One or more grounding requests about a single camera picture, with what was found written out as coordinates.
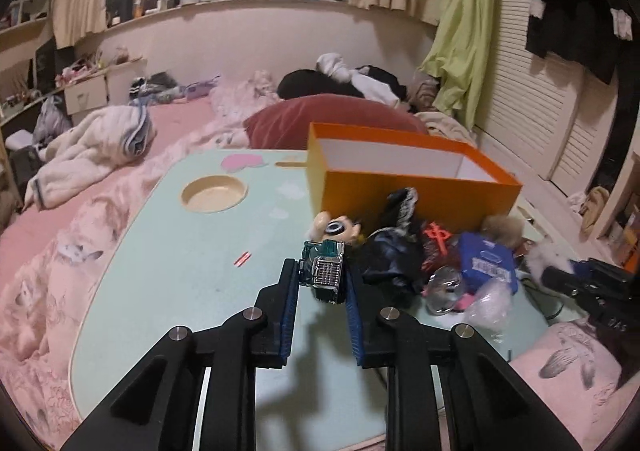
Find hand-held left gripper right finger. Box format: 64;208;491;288
344;263;583;451

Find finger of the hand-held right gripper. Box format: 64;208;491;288
542;265;585;294

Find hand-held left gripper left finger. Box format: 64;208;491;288
60;258;301;451

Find dark green toy car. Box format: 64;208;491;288
298;238;347;304

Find orange cardboard box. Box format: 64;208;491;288
306;122;522;232

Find light green desktop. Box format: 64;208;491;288
70;148;551;449

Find white fluffy toy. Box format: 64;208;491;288
525;238;576;277

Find black plastic bag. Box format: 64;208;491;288
360;187;436;297

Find brown fur pompom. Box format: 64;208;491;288
481;214;524;249

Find blue packet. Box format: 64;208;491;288
457;231;519;297

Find beige plush cloth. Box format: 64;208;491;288
567;186;611;234

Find clear plastic bag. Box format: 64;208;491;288
462;278;516;337

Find big-eyed doll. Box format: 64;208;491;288
306;211;368;249

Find black pouch with red print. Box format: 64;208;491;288
417;221;463;277

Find white louvered closet door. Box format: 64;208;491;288
472;0;626;197

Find red pillow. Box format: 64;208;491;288
243;94;431;150

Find black garment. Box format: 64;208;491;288
276;68;361;99

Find beige cloth pile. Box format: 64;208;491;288
407;71;476;142

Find purple pouch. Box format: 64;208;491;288
182;78;221;99

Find pink printed bed sheet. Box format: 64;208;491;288
0;71;631;451

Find white cloth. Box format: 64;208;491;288
316;52;401;107

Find pile of dark clothes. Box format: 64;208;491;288
129;74;183;104

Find white fleece blanket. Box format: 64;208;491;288
27;104;156;209

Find green hanging garment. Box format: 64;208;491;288
419;0;501;132

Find black hanging clothes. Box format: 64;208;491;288
525;0;636;84

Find white drawer cabinet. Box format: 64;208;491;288
64;58;148;114

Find grey cloth bag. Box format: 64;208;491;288
32;96;71;144

